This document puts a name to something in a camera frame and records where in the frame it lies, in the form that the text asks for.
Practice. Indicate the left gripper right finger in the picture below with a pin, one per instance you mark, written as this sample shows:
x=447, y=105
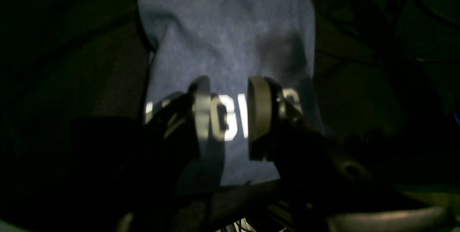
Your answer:
x=266, y=107

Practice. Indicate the black table cloth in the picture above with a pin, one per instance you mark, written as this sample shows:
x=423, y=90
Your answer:
x=78, y=155

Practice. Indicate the light blue t-shirt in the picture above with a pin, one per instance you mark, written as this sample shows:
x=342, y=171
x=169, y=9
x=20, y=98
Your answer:
x=229, y=41

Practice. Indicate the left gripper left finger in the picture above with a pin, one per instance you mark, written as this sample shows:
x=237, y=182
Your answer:
x=200, y=94

